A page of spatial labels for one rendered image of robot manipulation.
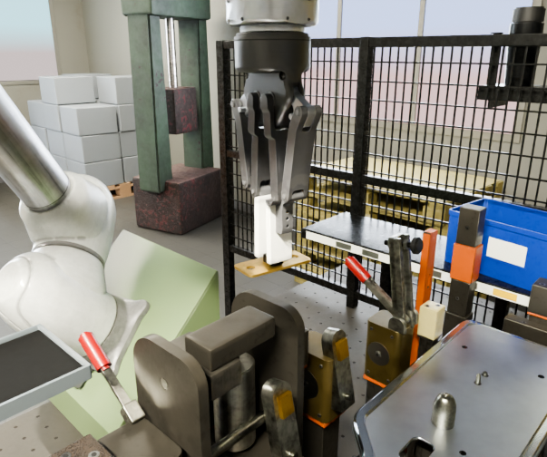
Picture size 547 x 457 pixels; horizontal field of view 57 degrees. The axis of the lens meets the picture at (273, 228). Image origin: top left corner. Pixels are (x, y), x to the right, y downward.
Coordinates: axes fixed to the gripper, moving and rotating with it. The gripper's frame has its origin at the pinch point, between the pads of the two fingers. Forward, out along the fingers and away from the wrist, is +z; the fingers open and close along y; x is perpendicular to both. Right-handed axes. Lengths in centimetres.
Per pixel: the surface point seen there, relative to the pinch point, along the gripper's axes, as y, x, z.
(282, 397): -0.8, 1.9, 23.4
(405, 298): -9.5, 34.7, 22.1
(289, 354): -4.1, 5.5, 20.1
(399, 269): -9.2, 32.2, 15.9
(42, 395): -9.1, -24.3, 17.0
